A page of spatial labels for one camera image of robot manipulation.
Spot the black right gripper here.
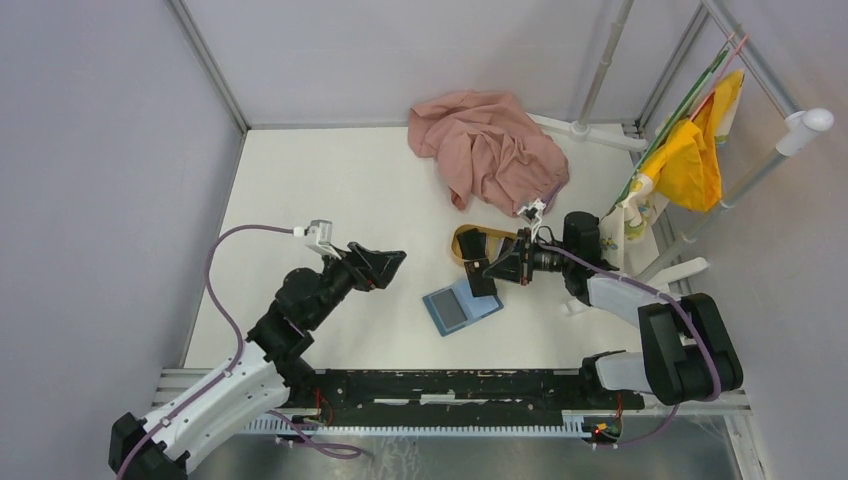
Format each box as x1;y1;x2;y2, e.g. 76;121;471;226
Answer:
483;227;574;286

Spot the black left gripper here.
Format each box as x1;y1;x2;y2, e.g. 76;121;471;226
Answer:
308;241;406;329

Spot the dark grey credit card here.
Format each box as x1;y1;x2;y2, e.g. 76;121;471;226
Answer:
464;258;497;298

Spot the blue card holder wallet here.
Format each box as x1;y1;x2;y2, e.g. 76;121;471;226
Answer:
422;279;504;337

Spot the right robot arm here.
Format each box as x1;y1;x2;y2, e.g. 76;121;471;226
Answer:
482;212;744;408

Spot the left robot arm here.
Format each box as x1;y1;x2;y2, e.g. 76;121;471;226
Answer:
108;242;407;479

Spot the yellow oval card tray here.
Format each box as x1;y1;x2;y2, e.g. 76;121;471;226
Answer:
450;224;517;266

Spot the pink crumpled cloth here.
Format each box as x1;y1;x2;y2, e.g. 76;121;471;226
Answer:
407;90;570;217

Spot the dinosaur print cloth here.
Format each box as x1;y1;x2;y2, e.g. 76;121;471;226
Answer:
599;99;737;266

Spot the yellow garment on hanger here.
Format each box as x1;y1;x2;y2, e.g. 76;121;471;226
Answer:
631;69;745;212

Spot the green clothes hanger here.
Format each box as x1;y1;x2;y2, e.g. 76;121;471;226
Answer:
612;46;733;207

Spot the white clothes rack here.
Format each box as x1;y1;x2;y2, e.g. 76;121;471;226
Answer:
556;0;835;286

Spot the pink clothes hanger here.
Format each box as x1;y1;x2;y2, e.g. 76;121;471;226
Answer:
689;34;749;120

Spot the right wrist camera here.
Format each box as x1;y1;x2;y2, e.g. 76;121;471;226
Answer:
516;198;547;226

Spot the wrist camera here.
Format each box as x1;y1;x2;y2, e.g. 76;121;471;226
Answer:
516;198;547;226
292;219;342;259

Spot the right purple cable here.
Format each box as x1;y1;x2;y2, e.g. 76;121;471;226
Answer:
529;180;723;449

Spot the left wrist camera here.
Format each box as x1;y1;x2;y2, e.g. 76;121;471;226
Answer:
292;219;342;259

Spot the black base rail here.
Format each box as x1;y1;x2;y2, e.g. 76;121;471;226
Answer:
280;369;645;427

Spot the white slotted cable duct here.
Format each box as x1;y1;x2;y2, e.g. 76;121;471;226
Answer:
251;413;588;439

